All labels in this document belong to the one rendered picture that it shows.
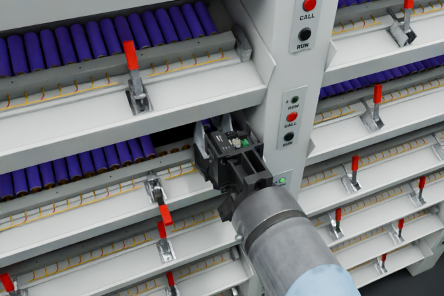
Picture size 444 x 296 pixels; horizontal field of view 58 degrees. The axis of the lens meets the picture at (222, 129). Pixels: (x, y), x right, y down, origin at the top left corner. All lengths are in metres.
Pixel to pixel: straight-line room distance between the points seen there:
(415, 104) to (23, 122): 0.72
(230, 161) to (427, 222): 1.00
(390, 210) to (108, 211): 0.79
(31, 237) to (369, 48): 0.60
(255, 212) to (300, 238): 0.06
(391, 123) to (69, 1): 0.64
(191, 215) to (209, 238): 0.06
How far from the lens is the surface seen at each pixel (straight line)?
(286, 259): 0.47
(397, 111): 0.88
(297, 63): 0.59
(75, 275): 0.84
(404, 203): 1.23
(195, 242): 0.84
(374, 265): 1.54
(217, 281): 1.01
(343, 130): 0.81
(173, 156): 0.68
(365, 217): 1.16
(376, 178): 1.00
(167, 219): 0.62
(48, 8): 0.45
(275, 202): 0.51
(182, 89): 0.56
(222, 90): 0.57
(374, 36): 0.72
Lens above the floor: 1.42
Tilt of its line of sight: 42 degrees down
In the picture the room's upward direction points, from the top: straight up
